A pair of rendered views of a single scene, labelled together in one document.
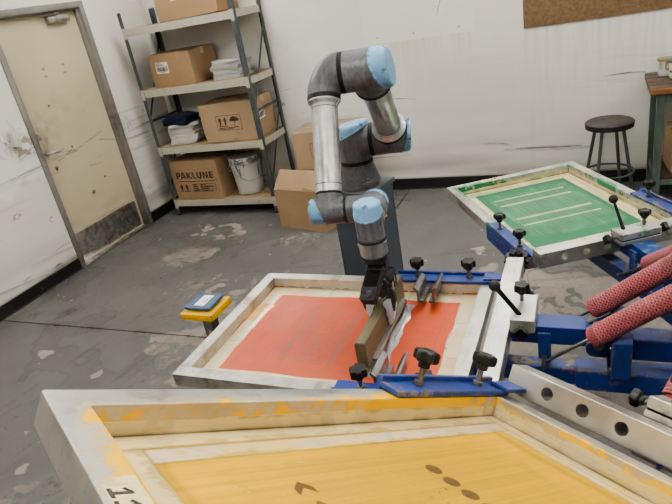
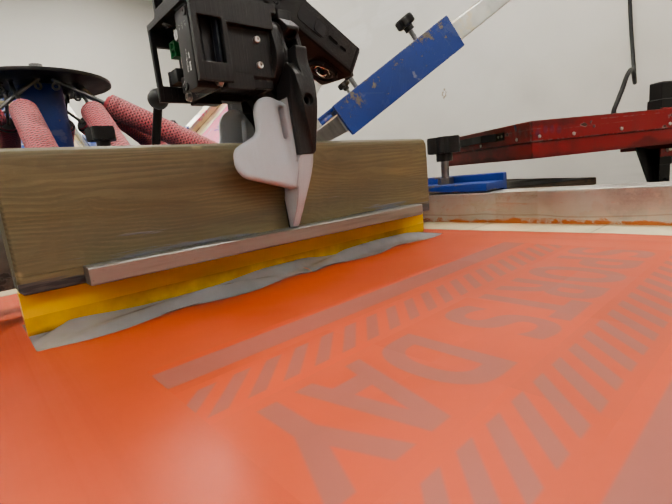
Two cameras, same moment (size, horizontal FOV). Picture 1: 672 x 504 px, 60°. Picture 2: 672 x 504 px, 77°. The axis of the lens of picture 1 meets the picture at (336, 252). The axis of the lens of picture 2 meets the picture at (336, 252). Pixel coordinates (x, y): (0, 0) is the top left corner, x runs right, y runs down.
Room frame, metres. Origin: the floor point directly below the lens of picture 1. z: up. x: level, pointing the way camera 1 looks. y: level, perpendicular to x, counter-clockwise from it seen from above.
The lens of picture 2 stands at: (1.68, 0.08, 1.03)
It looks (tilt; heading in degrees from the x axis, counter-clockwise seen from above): 10 degrees down; 203
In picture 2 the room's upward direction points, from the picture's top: 6 degrees counter-clockwise
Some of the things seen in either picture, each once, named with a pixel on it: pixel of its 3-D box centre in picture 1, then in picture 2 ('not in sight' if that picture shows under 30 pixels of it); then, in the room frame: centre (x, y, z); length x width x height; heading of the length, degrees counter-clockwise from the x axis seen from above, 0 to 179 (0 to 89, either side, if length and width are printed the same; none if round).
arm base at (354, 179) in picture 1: (358, 171); not in sight; (2.03, -0.14, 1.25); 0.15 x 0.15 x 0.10
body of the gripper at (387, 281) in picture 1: (378, 273); (225, 16); (1.41, -0.10, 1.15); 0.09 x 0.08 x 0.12; 154
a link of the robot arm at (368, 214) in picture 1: (369, 220); not in sight; (1.40, -0.10, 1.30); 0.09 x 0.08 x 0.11; 164
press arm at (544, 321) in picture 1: (548, 328); not in sight; (1.19, -0.48, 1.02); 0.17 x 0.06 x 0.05; 64
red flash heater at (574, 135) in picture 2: not in sight; (570, 138); (0.18, 0.25, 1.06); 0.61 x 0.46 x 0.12; 124
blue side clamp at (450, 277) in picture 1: (444, 284); not in sight; (1.58, -0.31, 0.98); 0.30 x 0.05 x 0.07; 64
